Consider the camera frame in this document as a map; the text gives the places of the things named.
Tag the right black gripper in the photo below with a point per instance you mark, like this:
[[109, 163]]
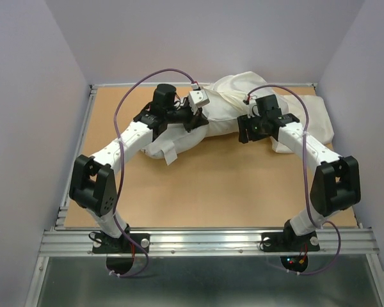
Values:
[[244, 122]]

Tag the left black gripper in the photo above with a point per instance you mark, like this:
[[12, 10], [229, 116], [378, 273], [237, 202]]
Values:
[[196, 120]]

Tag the white pillow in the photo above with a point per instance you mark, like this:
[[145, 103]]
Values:
[[173, 141]]

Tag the cream pillowcase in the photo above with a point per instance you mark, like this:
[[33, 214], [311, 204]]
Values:
[[226, 105]]

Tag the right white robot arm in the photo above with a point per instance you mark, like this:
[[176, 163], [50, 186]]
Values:
[[336, 182]]

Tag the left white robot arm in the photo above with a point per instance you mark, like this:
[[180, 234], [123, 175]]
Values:
[[93, 186]]

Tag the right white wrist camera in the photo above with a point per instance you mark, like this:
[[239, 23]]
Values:
[[251, 105]]

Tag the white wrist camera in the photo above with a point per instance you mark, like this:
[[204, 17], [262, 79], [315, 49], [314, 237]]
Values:
[[197, 99], [251, 105]]

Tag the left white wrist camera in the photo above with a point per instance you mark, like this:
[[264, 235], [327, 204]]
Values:
[[197, 99]]

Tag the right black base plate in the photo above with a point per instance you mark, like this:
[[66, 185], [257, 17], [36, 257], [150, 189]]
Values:
[[277, 242]]

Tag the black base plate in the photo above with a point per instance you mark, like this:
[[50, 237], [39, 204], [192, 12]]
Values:
[[277, 242], [104, 244]]

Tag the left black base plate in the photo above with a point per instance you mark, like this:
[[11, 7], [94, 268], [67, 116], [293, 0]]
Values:
[[104, 244]]

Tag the aluminium rail frame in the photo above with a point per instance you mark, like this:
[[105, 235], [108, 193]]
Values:
[[206, 217]]

